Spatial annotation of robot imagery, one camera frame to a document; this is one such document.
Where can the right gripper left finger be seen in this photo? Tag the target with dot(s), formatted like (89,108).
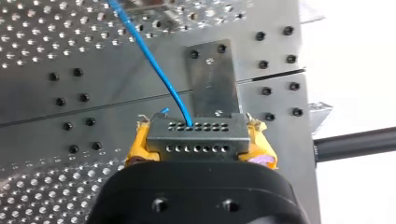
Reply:
(140,148)

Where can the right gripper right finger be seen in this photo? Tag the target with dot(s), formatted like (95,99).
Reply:
(261,149)

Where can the black bar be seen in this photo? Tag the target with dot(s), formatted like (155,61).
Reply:
(355,144)

